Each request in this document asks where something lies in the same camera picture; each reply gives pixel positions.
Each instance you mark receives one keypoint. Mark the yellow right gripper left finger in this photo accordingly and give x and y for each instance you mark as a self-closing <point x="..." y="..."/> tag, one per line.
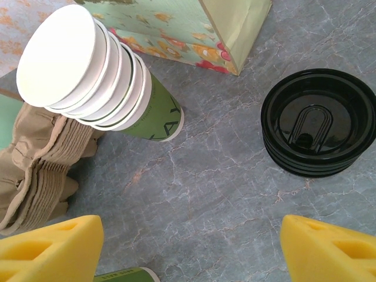
<point x="47" y="255"/>

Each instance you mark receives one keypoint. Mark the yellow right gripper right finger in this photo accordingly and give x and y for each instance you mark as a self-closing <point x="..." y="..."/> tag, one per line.
<point x="332" y="255"/>

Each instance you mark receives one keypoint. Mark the black plastic cup lid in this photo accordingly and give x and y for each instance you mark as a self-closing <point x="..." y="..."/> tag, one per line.
<point x="320" y="117"/>
<point x="311" y="162"/>
<point x="312" y="168"/>

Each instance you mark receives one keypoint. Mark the green floral paper bag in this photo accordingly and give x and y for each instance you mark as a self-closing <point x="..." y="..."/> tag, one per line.
<point x="176" y="26"/>

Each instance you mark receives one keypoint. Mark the brown pulp cup carrier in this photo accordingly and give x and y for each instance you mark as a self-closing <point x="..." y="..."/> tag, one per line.
<point x="67" y="191"/>
<point x="53" y="194"/>
<point x="26" y="141"/>
<point x="41" y="191"/>

